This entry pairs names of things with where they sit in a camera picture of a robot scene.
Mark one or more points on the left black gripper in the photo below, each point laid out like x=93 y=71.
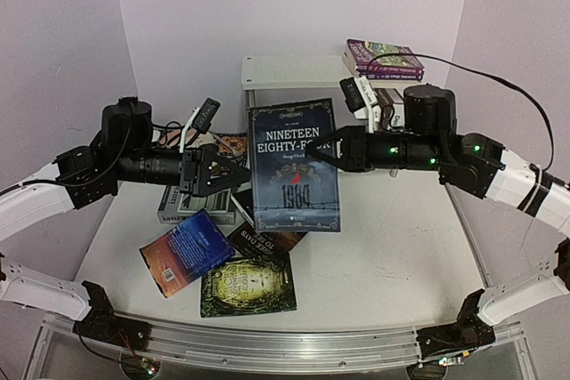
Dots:
x=205 y=185

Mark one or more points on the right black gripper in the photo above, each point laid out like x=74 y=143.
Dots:
x=358 y=149

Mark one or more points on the black gold-circle book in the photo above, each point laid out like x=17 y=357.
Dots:
x=243 y=200

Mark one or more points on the dark blue barcode book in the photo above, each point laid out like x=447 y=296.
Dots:
x=292 y=191

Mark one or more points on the grey ianra book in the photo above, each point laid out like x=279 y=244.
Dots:
x=176 y=206

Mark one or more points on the Decorate Furniture large book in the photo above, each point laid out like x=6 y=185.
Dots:
x=391 y=104

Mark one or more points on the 52-Storey Treehouse book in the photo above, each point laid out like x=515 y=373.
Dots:
x=377 y=76

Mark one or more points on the blue orange paperback book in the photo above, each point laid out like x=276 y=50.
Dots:
x=185 y=253

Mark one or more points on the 117-Storey Treehouse book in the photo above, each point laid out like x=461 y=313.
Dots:
x=386 y=59

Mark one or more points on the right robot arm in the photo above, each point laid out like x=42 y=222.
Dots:
x=477 y=164

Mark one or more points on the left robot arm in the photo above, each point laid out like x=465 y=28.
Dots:
x=122 y=151

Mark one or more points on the pink white plate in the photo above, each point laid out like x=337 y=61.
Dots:
x=190 y=137

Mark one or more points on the patterned placemat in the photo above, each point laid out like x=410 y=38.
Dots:
x=231 y=144

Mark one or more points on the white two-tier shelf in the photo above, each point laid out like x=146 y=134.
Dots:
x=276 y=79

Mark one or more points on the dark Days book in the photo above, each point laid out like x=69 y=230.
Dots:
x=277 y=245

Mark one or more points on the green Alice book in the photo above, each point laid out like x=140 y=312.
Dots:
x=248 y=286

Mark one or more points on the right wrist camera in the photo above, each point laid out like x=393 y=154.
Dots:
x=362 y=101

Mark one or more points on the aluminium front rail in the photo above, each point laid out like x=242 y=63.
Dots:
x=281 y=352

